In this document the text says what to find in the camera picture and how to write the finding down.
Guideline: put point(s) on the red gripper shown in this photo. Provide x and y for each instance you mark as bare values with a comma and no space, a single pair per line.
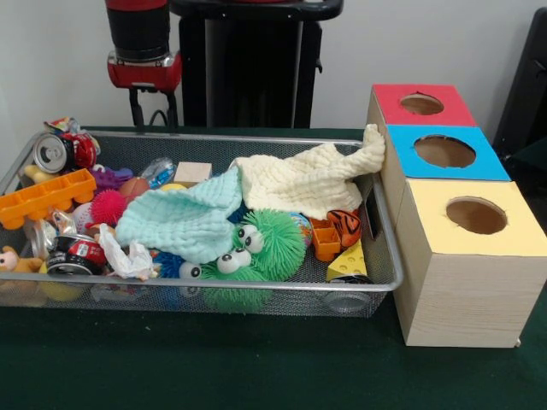
144,73

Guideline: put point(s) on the mint green muslin cloth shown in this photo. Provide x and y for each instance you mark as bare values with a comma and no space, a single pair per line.
184,218

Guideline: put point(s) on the cream muslin cloth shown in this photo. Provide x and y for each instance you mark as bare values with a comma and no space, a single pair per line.
299,179

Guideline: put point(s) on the shallow clear mesh bin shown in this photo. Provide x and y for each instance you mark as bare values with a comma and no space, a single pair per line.
386,256

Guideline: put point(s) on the wooden box with three holes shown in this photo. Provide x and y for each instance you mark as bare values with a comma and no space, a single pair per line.
461,299

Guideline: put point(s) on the small wooden cube block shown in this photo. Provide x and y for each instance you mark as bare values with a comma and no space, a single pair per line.
192,172

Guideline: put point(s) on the pink spiky ball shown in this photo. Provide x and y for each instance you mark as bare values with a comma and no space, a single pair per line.
109,207

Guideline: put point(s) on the orange plastic toy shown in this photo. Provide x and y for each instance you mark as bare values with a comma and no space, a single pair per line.
43,198

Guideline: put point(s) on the red and black soda can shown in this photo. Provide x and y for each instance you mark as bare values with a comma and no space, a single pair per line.
81,254

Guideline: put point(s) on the large green spiky ball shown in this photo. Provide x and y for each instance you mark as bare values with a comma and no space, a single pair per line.
278,235

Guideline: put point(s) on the small green spiky ball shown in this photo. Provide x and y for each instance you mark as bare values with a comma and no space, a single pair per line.
229,290

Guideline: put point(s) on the orange toy block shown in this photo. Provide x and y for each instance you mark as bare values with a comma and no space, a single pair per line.
325,241

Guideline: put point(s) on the orange tiger plush toy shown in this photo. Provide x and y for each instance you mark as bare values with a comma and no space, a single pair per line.
346,226

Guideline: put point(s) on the yellow cheese wedge toy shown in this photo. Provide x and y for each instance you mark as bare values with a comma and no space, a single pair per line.
349,263

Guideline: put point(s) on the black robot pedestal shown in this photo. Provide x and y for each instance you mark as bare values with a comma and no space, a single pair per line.
248,77

